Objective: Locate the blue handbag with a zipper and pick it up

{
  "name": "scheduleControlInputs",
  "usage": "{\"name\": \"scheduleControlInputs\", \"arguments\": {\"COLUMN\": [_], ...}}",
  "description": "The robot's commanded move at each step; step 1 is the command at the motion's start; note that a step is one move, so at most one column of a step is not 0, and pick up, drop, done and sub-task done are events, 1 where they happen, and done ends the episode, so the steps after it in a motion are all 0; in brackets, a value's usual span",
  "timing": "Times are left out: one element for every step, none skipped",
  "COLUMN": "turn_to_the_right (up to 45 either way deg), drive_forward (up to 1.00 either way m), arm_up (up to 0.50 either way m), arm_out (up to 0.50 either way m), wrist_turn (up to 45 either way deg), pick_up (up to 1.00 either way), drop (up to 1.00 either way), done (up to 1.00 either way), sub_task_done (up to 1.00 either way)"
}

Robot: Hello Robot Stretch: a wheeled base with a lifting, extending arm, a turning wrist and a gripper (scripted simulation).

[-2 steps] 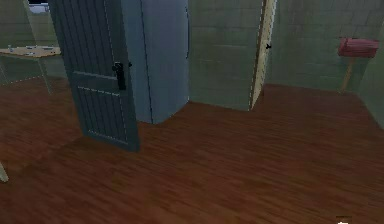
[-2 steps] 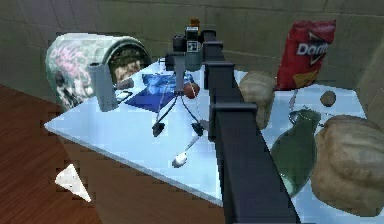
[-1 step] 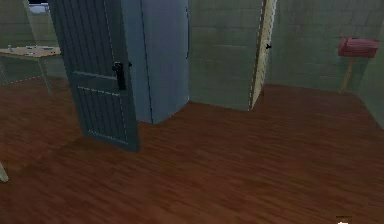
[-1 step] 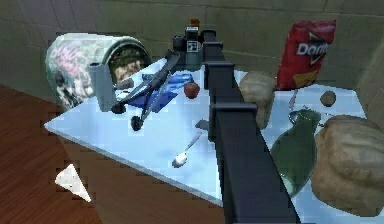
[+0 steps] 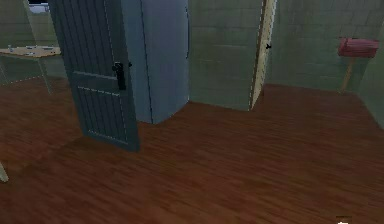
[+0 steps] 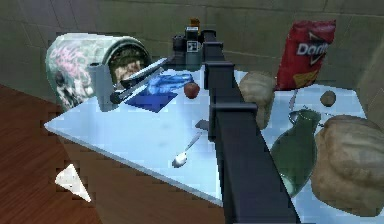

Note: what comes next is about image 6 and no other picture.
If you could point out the red apple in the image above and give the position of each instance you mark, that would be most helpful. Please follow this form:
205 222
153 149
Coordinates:
191 90

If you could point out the grey upright block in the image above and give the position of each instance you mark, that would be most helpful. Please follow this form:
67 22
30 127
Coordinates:
100 86

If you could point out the green glass jug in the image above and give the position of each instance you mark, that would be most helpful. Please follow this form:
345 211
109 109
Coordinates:
295 153

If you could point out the large tan bread loaf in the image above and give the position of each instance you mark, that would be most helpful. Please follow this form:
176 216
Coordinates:
350 163

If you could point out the pale blue table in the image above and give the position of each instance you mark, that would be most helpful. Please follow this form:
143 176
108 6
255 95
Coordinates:
133 130

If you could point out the blue handbag with zipper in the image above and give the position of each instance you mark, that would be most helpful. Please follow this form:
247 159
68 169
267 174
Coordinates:
156 98

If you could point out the green white printed can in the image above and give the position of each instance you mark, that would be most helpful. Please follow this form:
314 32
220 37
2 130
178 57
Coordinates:
71 66

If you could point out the thin silver fork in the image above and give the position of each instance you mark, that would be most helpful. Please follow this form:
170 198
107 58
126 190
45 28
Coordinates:
293 100

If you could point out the small tan bread loaf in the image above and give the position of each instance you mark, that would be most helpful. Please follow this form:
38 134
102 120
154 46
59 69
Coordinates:
258 93

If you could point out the silver spoon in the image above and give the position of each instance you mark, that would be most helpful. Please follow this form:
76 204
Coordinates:
180 159

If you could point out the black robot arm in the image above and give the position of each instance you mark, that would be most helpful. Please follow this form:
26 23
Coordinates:
246 166

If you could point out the small brown potato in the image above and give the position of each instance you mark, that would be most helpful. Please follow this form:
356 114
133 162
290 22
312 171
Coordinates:
328 98

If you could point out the red chips bag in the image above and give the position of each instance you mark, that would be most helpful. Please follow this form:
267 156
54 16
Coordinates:
305 56

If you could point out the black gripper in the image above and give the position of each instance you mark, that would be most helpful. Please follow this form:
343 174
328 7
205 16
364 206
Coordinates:
179 45

